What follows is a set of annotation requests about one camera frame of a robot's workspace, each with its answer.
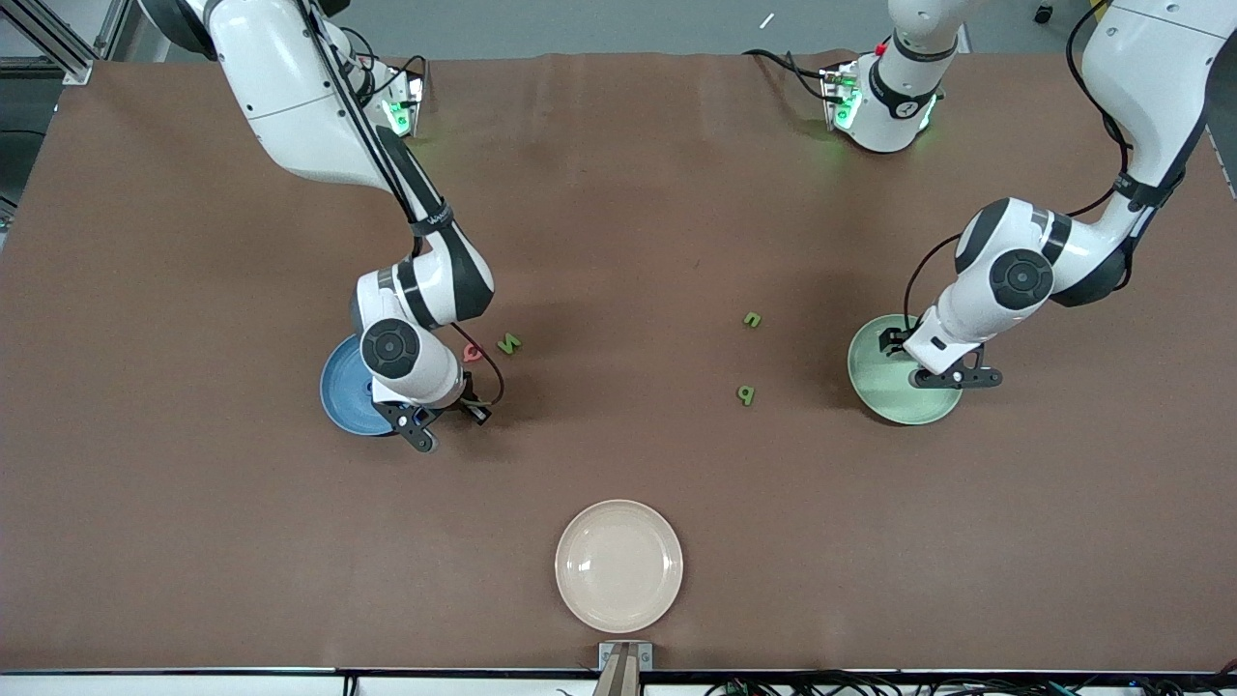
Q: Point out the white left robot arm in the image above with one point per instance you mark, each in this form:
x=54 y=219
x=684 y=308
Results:
x=1150 y=77

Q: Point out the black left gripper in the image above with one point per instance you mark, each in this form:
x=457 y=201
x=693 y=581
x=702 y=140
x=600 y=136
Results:
x=895 y=339

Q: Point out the green plate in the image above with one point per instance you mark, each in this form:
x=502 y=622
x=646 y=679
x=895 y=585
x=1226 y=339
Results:
x=889 y=396

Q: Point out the beige plate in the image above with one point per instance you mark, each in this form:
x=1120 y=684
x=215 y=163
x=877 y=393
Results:
x=618 y=565

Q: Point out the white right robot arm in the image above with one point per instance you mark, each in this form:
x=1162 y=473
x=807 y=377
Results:
x=290 y=97

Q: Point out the red foam letter Q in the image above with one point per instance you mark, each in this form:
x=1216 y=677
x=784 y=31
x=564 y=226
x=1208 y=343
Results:
x=474 y=356

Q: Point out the aluminium frame extrusion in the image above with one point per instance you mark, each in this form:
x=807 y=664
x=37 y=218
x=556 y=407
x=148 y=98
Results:
x=68 y=58

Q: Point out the black caster wheel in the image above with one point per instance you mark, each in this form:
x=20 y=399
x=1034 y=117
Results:
x=1044 y=12

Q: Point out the green foam letter q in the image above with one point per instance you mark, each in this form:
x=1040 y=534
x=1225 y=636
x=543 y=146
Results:
x=747 y=399

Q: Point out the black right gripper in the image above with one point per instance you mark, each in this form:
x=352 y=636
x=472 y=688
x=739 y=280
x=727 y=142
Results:
x=467 y=403

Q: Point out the blue plate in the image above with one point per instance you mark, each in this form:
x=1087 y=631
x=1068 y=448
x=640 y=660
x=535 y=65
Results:
x=343 y=396

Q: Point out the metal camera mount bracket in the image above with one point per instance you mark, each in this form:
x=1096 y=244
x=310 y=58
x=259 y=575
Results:
x=625 y=667

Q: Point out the brown table cover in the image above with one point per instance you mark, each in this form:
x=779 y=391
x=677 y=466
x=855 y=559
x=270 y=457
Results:
x=618 y=242

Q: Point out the white table edge rail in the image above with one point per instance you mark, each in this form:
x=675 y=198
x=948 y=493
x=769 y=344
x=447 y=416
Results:
x=193 y=684

